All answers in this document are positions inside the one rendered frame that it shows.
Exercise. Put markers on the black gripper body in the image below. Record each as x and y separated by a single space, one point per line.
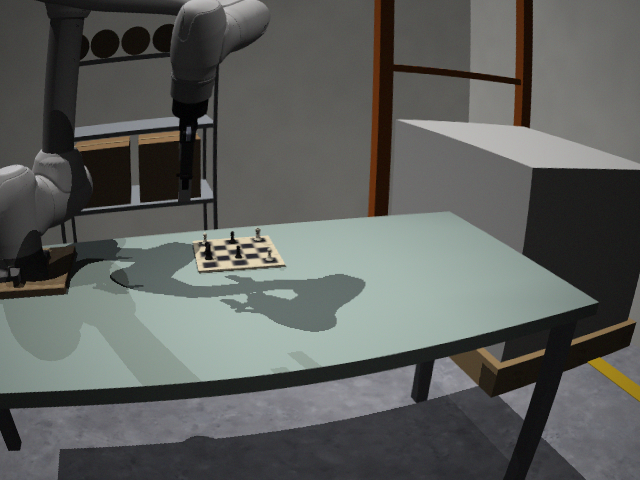
189 112

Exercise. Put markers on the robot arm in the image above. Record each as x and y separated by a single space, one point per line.
200 41

